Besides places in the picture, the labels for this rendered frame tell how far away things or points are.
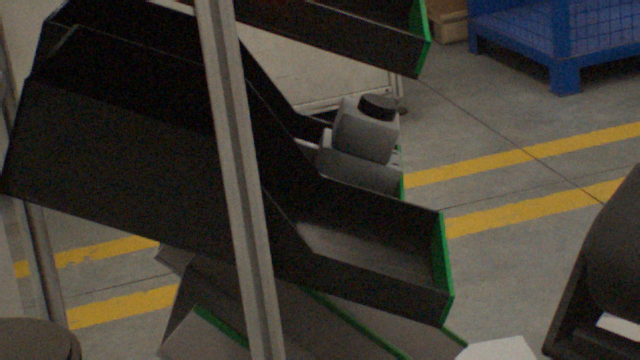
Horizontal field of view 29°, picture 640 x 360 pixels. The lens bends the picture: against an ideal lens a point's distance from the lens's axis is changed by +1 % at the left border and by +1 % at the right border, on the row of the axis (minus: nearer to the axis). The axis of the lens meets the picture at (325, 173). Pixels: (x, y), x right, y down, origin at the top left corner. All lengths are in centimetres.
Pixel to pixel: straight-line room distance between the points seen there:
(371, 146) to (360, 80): 391
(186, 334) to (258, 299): 7
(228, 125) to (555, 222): 316
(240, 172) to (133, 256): 326
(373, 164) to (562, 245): 276
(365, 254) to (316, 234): 4
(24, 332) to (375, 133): 62
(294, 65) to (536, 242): 144
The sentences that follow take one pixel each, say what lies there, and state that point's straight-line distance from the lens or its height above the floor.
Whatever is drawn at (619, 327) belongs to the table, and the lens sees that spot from 144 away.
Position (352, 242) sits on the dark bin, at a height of 121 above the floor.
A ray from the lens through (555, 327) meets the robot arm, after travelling 56.
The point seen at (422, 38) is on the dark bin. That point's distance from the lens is 70.
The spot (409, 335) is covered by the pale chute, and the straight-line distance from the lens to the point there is 108.
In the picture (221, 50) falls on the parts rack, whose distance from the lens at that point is 68.
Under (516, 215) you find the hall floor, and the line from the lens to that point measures 388.
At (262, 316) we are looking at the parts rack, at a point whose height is 122.
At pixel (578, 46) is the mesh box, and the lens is 494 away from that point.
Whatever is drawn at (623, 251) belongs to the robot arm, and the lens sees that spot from 54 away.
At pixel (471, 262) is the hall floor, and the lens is 360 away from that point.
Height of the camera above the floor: 155
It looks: 21 degrees down
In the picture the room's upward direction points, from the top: 7 degrees counter-clockwise
